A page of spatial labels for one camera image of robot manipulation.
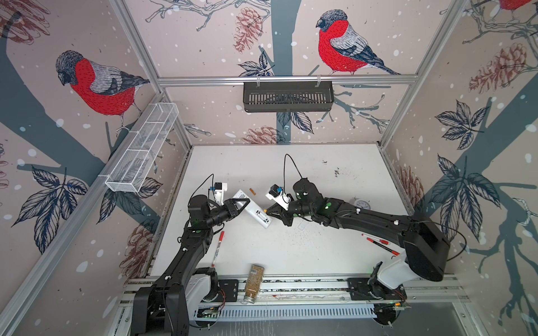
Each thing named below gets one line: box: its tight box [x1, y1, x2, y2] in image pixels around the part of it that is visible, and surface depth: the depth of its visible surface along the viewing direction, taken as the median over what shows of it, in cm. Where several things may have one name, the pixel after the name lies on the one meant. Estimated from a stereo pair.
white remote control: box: [232, 189, 273, 229], surface depth 81 cm
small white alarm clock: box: [353, 198, 371, 210], surface depth 94 cm
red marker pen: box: [210, 231, 225, 268], surface depth 86 cm
